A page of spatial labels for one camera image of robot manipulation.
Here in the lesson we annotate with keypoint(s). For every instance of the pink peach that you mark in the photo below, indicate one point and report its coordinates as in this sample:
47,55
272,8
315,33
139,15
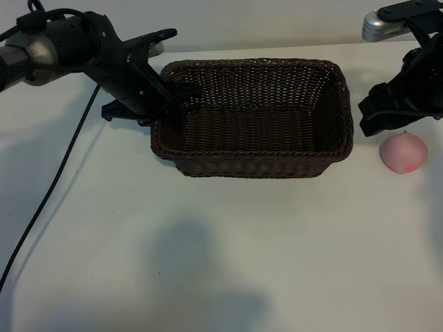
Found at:
403,152

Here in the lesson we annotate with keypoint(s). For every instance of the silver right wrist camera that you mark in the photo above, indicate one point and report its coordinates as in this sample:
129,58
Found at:
377,29

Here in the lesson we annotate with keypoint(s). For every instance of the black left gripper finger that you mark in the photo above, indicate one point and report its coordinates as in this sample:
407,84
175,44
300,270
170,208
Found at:
174,117
145,122

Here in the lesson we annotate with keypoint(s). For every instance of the black right camera mount bracket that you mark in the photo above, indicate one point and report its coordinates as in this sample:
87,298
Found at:
408,12

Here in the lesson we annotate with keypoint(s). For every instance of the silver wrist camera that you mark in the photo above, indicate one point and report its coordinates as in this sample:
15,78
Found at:
156,48
377,29

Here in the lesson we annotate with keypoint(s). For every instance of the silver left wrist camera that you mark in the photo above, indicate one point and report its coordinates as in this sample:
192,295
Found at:
156,48

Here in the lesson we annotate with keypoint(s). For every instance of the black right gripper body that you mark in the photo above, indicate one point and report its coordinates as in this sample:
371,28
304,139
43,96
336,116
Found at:
418,90

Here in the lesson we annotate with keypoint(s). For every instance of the black left camera mount bracket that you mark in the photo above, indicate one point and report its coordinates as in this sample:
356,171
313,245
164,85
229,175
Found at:
162,34

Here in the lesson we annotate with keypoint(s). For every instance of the dark brown wicker basket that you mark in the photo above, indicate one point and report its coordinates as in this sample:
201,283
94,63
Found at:
259,131

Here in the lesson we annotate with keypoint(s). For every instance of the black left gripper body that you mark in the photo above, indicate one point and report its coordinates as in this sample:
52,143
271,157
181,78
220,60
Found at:
135,90

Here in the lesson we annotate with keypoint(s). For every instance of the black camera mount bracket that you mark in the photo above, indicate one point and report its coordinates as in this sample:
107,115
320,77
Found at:
162,34
408,12

